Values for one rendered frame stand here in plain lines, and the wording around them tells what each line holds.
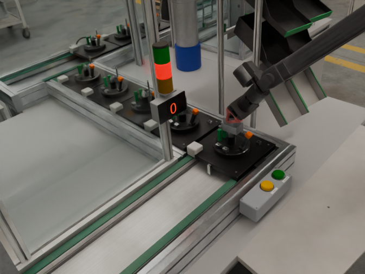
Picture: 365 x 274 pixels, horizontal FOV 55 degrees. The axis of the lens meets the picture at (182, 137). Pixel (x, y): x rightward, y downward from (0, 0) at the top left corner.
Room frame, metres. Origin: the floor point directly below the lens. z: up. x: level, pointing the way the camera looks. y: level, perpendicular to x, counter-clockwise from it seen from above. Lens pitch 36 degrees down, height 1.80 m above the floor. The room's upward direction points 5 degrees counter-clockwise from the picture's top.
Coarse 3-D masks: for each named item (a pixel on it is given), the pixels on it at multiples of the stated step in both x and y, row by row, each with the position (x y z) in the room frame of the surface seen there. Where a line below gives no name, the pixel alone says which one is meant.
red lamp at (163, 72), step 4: (156, 64) 0.99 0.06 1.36; (164, 64) 0.98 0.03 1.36; (168, 64) 0.99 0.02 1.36; (156, 68) 0.99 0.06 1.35; (160, 68) 0.98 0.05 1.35; (164, 68) 0.98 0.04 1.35; (168, 68) 0.99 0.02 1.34; (156, 72) 0.99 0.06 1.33; (160, 72) 0.98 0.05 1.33; (164, 72) 0.98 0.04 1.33; (168, 72) 0.98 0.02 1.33; (156, 76) 0.99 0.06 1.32; (160, 76) 0.98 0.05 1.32; (164, 76) 0.98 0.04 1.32; (168, 76) 0.98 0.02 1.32
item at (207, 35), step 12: (204, 0) 2.29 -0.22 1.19; (216, 0) 2.21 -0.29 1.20; (228, 0) 2.15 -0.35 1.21; (204, 12) 2.29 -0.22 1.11; (216, 12) 2.22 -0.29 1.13; (228, 12) 2.15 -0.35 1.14; (252, 12) 2.13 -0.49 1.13; (204, 24) 2.29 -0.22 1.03; (216, 24) 2.22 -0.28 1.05; (228, 24) 2.15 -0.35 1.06; (204, 36) 2.30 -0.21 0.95; (216, 36) 2.22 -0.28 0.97; (228, 48) 2.15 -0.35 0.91
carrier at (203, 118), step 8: (184, 112) 1.23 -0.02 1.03; (200, 112) 1.31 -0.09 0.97; (176, 120) 1.24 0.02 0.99; (184, 120) 1.22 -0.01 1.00; (200, 120) 1.25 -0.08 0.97; (216, 120) 1.24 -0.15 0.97; (176, 128) 1.18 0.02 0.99; (184, 128) 1.17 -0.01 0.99; (192, 128) 1.17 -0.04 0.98; (200, 128) 1.19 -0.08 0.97; (208, 128) 1.18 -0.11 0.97; (216, 128) 1.19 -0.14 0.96; (176, 136) 1.15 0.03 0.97; (184, 136) 1.14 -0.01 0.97; (192, 136) 1.14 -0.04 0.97; (200, 136) 1.13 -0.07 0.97; (176, 144) 1.10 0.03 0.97; (184, 144) 1.09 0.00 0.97
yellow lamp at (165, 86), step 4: (156, 80) 1.00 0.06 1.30; (160, 80) 0.98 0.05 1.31; (164, 80) 0.98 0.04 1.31; (168, 80) 0.98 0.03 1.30; (172, 80) 1.00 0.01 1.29; (160, 84) 0.98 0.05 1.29; (164, 84) 0.98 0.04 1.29; (168, 84) 0.98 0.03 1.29; (172, 84) 1.00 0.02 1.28; (160, 88) 0.98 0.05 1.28; (164, 88) 0.98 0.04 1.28; (168, 88) 0.98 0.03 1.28; (172, 88) 0.99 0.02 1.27; (160, 92) 0.99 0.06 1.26; (164, 92) 0.98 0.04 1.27; (168, 92) 0.98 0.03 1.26
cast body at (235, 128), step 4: (224, 116) 1.05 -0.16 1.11; (232, 116) 1.03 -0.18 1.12; (224, 120) 1.04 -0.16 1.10; (224, 124) 1.04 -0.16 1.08; (228, 124) 1.03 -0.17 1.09; (232, 124) 1.01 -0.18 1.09; (236, 124) 1.03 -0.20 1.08; (240, 124) 1.02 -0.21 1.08; (224, 128) 1.04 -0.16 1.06; (228, 128) 1.03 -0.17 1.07; (232, 128) 1.01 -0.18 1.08; (236, 128) 1.01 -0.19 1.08; (240, 128) 1.02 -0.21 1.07; (232, 132) 1.02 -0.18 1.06; (236, 132) 1.00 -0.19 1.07
